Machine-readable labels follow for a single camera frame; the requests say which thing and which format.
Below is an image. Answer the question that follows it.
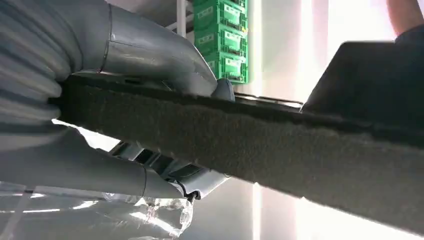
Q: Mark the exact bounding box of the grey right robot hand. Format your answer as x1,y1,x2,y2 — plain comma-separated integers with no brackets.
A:
0,0,236,202

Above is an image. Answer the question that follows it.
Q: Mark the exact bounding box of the green plastic crate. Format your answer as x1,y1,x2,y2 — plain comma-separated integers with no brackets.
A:
193,0,248,8
193,1,249,33
194,27,249,58
204,52,250,85

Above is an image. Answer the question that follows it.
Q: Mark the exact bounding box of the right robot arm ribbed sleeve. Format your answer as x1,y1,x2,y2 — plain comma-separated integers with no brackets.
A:
0,0,84,154

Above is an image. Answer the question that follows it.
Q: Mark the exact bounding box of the clear plastic film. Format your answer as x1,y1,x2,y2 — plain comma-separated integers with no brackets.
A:
0,181,195,240

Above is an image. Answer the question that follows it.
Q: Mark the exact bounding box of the black flat panel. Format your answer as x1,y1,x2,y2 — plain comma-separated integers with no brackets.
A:
300,41,424,128

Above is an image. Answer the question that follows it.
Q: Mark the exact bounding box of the white metal post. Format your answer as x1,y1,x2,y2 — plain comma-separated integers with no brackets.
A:
176,0,187,38

